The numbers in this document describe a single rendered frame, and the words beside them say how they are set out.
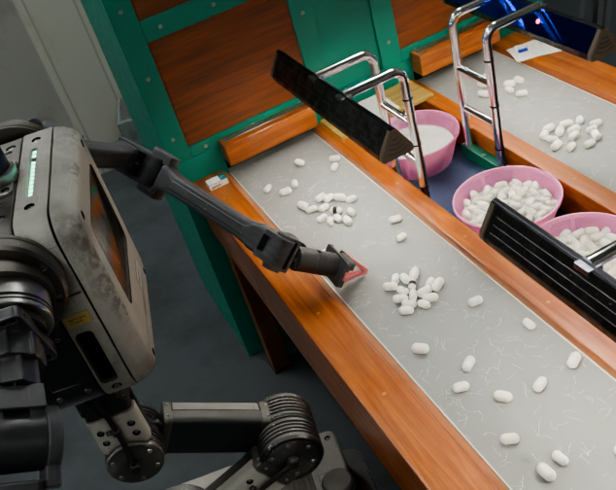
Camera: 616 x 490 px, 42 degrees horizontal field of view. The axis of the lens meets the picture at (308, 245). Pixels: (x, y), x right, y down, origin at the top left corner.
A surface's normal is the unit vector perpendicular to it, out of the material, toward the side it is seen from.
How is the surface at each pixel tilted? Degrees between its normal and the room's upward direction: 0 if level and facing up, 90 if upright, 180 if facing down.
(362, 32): 90
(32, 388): 39
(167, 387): 0
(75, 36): 90
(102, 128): 90
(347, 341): 0
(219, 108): 90
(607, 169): 0
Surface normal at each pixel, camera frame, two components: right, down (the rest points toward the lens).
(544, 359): -0.25, -0.77
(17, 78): 0.23, 0.54
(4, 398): 0.41, -0.63
